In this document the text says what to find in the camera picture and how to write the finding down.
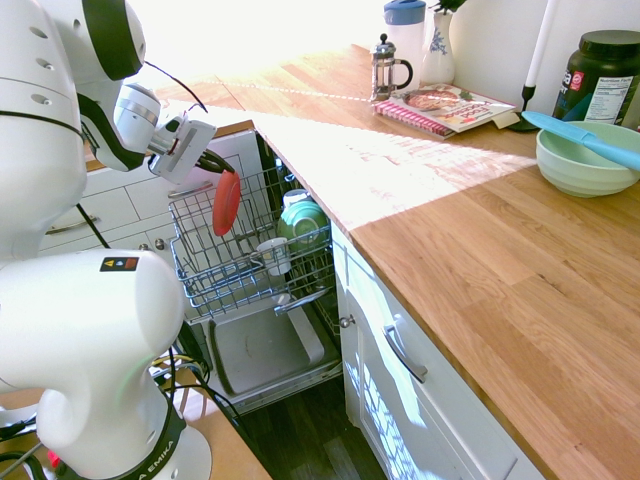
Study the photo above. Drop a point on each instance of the silver cabinet knob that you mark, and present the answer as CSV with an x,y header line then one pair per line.
x,y
159,243
347,321

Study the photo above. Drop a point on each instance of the black protein powder jar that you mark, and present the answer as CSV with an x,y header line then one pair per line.
x,y
600,75

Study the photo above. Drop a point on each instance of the black candle holder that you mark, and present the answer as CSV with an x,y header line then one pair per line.
x,y
527,100

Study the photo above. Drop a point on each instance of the white candle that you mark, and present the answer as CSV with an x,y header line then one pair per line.
x,y
542,40

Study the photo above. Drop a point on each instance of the white cup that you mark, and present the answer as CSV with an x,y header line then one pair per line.
x,y
295,197

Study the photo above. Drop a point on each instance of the white vase with blue flowers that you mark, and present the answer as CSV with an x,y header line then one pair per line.
x,y
437,60

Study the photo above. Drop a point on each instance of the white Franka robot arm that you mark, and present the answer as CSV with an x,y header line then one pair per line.
x,y
75,300

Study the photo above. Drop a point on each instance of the green plant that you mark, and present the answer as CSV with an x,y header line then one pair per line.
x,y
450,5

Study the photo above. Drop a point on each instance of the red plate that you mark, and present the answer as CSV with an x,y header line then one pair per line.
x,y
226,205

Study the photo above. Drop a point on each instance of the food cookbook magazine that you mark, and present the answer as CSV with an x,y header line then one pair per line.
x,y
450,105

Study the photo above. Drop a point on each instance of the grey dishwasher door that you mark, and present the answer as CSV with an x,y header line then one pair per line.
x,y
265,350

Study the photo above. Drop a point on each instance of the red checkered notebook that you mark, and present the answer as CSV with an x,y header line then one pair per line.
x,y
410,120

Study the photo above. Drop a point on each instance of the white pitcher with blue lid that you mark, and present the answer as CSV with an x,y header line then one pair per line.
x,y
407,30

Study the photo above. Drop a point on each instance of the white drawer cabinet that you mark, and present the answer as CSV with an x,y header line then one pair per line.
x,y
125,200

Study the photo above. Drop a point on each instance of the glass French press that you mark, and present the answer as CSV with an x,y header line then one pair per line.
x,y
386,70

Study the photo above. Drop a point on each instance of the white mug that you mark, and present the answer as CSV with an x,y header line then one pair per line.
x,y
274,255

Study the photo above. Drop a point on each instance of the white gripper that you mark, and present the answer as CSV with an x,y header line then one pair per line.
x,y
184,149

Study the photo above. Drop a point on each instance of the white base cabinet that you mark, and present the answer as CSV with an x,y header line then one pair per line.
x,y
425,415

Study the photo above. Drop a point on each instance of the blue plastic knife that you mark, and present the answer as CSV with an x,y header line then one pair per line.
x,y
575,134

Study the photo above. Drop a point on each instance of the green bowl with white stripes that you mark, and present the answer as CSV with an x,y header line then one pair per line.
x,y
300,225

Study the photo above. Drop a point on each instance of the pale green mixing bowl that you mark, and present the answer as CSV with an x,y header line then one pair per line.
x,y
575,170

